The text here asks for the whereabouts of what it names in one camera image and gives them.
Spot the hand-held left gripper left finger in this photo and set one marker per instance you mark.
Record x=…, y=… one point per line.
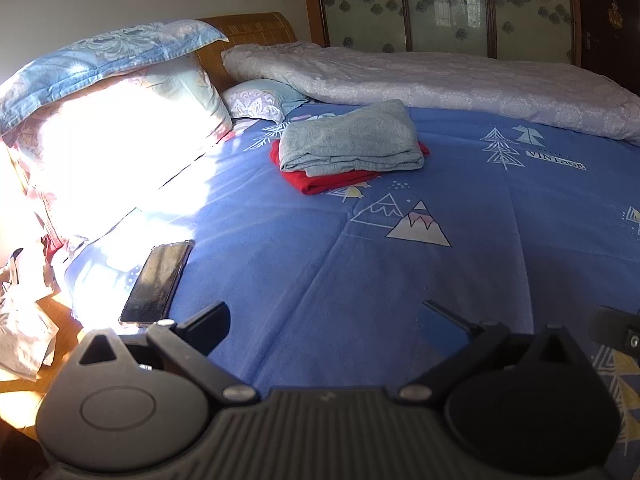
x=212, y=321

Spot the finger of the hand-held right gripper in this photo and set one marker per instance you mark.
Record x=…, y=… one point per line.
x=612, y=327

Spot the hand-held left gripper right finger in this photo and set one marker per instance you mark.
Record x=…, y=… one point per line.
x=440, y=329

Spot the grey pants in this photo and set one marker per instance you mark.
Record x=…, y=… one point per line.
x=345, y=135

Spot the smartphone in clear case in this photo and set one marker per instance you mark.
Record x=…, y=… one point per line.
x=156, y=280

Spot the blue printed bed sheet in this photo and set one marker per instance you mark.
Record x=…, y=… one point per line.
x=325, y=270

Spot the red folded garment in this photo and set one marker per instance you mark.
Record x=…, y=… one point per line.
x=320, y=183

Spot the white floral pillow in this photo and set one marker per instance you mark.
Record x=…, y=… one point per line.
x=125, y=135

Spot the small patterned pillow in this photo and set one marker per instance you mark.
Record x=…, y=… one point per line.
x=255, y=100

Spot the white patterned quilt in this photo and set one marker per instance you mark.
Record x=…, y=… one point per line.
x=450, y=85

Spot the blue floral pillow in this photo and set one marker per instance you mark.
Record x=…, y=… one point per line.
x=100, y=65

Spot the wooden headboard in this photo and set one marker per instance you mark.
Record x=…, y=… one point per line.
x=250, y=32

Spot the dark wooden cabinet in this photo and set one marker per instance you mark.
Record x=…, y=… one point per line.
x=610, y=20

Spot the wooden wardrobe with glass doors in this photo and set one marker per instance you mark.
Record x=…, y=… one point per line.
x=450, y=5

